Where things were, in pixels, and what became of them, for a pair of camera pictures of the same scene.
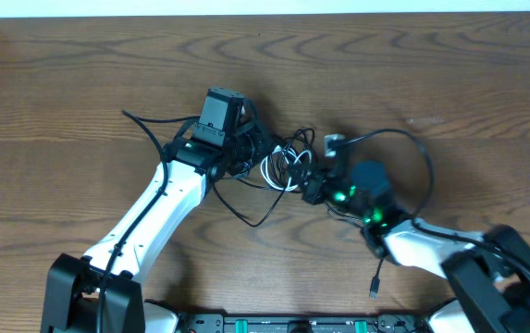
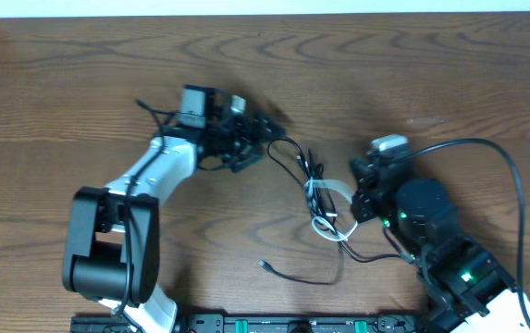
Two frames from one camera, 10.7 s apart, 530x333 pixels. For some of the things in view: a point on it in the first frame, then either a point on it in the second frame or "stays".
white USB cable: x=276 y=168 -> x=319 y=182
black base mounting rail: x=342 y=323 stays
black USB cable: x=311 y=183 -> x=323 y=203
